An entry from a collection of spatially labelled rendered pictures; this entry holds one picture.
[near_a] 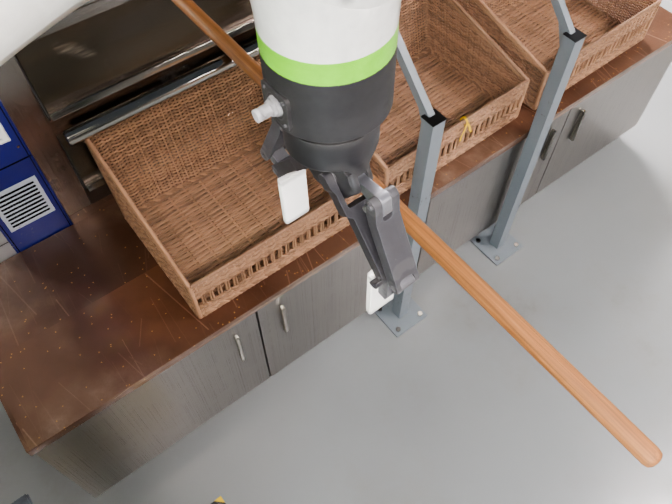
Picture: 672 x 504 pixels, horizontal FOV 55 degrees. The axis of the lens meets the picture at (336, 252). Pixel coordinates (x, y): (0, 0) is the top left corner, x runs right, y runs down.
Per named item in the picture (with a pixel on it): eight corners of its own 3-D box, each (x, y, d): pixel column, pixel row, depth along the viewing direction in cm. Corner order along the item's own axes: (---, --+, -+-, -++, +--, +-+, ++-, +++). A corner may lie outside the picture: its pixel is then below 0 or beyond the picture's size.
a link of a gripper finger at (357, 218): (352, 151, 53) (361, 150, 52) (405, 263, 57) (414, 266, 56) (315, 174, 52) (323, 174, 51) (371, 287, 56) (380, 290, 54)
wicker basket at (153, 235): (109, 201, 180) (75, 132, 157) (274, 113, 199) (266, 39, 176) (199, 324, 159) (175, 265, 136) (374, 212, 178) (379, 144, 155)
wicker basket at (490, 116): (280, 111, 200) (273, 38, 177) (414, 37, 219) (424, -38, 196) (383, 209, 179) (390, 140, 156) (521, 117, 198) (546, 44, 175)
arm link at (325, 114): (436, 38, 42) (348, -28, 46) (292, 120, 38) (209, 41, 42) (427, 105, 47) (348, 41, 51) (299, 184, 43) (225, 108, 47)
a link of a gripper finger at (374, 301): (392, 254, 57) (398, 260, 57) (388, 293, 63) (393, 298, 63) (366, 272, 56) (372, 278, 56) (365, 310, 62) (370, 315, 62)
